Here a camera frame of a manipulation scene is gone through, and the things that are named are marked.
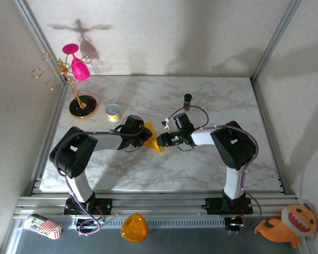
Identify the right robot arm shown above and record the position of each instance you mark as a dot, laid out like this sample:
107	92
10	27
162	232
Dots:
233	145

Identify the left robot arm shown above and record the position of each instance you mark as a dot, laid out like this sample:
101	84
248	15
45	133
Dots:
71	153

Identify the yellow tin can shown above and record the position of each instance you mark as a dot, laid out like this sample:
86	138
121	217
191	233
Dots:
114	113

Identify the dark spice bottle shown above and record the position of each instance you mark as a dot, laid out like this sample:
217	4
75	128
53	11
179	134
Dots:
187	100

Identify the gold glass rack stand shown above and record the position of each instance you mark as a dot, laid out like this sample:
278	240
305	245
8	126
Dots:
87	104

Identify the orange triangular plastic container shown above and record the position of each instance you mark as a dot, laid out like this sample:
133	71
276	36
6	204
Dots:
134	227

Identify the pink wine glass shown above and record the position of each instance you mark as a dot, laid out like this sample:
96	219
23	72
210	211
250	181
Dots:
79	67

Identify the black controller board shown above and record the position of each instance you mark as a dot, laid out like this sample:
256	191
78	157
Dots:
82	223
234	225

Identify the striped white fabric pouch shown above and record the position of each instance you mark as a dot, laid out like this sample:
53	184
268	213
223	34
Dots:
42	226

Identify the orange shark plush toy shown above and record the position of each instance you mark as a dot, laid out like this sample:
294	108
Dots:
289	227

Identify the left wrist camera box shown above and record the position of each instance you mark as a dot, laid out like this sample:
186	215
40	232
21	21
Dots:
133	123

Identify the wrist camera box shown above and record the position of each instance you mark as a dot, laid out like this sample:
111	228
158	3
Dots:
133	123
183	121

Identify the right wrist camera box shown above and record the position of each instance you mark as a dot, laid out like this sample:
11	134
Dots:
183	121

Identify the aluminium mounting rail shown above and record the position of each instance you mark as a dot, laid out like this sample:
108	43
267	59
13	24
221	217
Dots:
159	205

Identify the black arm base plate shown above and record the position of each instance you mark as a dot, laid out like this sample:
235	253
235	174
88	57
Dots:
213	206
103	206

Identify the aluminium side rail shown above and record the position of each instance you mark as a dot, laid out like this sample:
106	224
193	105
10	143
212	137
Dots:
260	92
57	111

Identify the aluminium frame post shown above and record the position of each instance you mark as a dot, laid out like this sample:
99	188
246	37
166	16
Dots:
275	39
41	39

